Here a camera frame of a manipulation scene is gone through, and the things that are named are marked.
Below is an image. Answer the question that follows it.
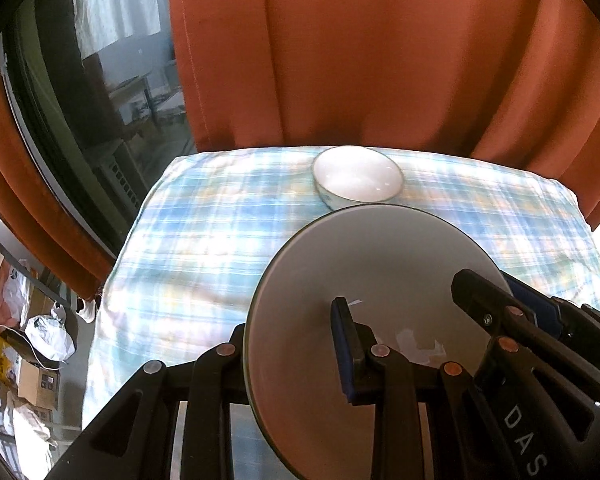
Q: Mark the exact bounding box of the white bowl blue pattern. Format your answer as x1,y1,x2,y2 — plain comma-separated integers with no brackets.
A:
311,146,405,212

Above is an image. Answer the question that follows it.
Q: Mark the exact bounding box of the white round plate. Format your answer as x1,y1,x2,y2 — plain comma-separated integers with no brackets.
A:
243,206,515,480

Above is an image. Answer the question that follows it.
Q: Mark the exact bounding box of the white hanging cloth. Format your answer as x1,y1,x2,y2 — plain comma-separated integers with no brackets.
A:
72,0,163,58

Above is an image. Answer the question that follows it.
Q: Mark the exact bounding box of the blue plaid tablecloth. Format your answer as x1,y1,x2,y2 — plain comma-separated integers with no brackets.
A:
82,147,600,480

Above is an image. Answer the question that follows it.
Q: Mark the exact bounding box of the white pink plastic bag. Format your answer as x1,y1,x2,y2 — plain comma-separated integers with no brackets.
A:
0,260,37,326

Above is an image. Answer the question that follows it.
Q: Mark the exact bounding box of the narrow orange curtain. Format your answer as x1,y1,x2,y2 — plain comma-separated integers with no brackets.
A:
0,52,118,296

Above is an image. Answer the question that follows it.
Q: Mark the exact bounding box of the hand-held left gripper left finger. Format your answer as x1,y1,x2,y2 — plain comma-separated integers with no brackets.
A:
45,324,253,480

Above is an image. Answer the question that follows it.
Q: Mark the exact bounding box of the wide orange curtain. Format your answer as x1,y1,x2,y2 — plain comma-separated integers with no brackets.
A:
166,0,600,231

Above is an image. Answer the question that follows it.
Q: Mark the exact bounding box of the brown cardboard box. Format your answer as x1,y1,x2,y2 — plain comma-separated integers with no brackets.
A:
17,360,61,408

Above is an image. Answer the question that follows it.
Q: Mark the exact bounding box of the glass window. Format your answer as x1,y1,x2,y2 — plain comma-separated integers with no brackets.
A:
0,0,198,256

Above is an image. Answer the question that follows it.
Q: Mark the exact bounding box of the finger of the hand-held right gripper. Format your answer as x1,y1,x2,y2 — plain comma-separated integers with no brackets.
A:
502,275,600,386
451,269,600,480

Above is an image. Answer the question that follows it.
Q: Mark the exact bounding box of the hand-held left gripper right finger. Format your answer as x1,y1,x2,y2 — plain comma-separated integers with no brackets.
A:
330,297,563,480

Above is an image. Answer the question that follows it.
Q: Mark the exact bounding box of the crumpled white cloth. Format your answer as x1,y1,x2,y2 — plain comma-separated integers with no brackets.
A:
5,395,57,461

